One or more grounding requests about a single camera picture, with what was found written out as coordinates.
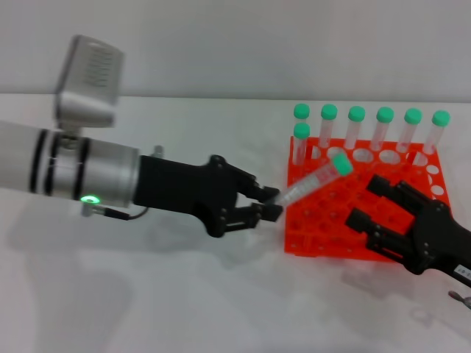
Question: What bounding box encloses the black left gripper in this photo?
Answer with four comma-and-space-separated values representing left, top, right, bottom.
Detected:
132, 154, 283, 239

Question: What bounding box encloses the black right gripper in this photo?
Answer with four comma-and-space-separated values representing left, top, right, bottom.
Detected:
344, 174, 471, 288

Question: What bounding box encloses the clear test tube green cap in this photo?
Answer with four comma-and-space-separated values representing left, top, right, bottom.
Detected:
369, 106, 395, 152
274, 153, 354, 206
293, 102, 311, 128
421, 110, 451, 157
318, 104, 339, 150
344, 105, 366, 150
396, 108, 423, 154
293, 123, 312, 168

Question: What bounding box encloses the orange test tube rack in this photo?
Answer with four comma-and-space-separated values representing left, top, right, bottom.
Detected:
283, 135, 448, 262

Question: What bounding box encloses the metal connector with cable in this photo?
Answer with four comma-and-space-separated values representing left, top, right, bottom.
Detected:
447, 289, 471, 309

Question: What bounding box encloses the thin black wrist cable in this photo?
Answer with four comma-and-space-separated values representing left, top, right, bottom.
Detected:
81, 204, 149, 221

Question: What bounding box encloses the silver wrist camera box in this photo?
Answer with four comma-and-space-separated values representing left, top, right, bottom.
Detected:
54, 35, 125, 148

